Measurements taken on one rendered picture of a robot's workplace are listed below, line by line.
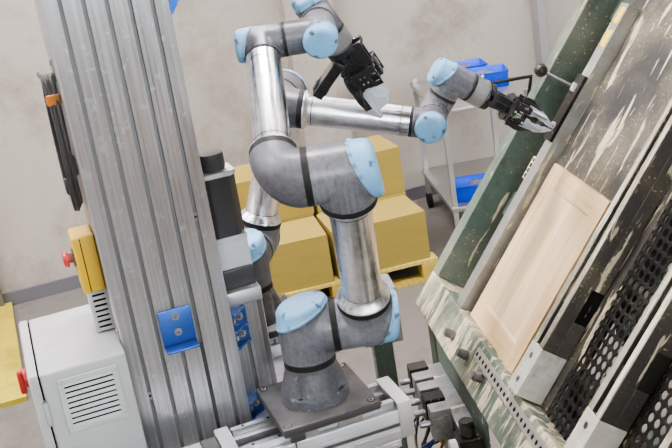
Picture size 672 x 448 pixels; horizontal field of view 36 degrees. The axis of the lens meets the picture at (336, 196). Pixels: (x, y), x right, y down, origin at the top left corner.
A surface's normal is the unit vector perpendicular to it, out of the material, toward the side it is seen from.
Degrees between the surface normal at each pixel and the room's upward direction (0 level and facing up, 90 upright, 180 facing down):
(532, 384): 90
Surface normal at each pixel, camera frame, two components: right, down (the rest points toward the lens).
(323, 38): 0.08, 0.56
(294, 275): 0.22, 0.26
